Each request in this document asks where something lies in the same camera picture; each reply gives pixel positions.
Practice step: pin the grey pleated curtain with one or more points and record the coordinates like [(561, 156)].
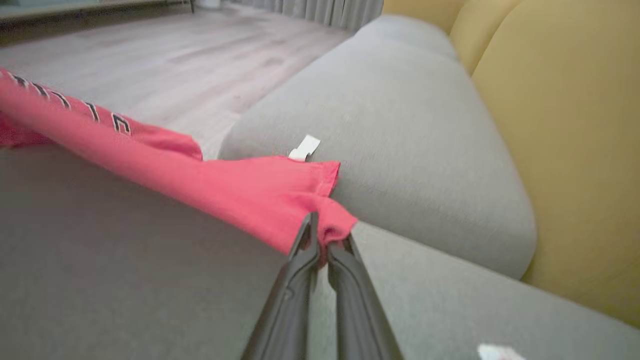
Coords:
[(320, 10)]

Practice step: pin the narrow yellow sofa back cushion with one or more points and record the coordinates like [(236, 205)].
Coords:
[(482, 25)]

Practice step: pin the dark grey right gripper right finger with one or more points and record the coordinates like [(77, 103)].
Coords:
[(357, 310)]

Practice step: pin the wide yellow sofa back cushion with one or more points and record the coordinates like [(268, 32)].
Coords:
[(575, 150)]

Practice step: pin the red jersey with BULLS print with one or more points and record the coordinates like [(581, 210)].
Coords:
[(225, 190)]

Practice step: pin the grey sofa seat cushion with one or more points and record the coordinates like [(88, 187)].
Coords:
[(415, 150), (405, 35)]

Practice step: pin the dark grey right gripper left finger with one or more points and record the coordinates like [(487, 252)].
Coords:
[(292, 305)]

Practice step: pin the yellow and grey sofa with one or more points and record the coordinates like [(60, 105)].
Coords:
[(125, 275)]

